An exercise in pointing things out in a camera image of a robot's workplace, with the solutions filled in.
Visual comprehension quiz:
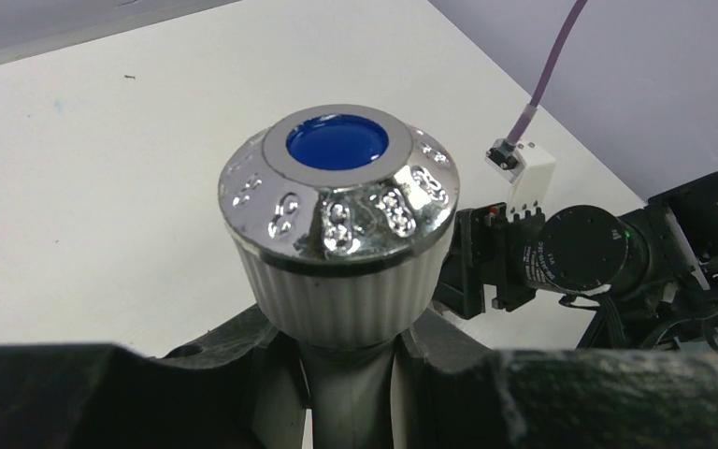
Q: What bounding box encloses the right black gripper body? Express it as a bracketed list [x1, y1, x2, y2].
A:
[433, 204, 545, 320]

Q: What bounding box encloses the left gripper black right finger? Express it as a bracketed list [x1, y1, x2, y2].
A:
[398, 311, 718, 448]

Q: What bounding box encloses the white faucet with chrome knob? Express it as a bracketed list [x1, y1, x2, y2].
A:
[218, 104, 460, 448]

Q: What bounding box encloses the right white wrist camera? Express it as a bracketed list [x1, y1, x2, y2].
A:
[485, 138, 556, 223]

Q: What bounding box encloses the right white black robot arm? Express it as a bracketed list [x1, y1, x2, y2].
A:
[434, 171, 718, 351]

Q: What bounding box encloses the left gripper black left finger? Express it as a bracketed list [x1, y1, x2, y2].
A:
[0, 306, 306, 448]

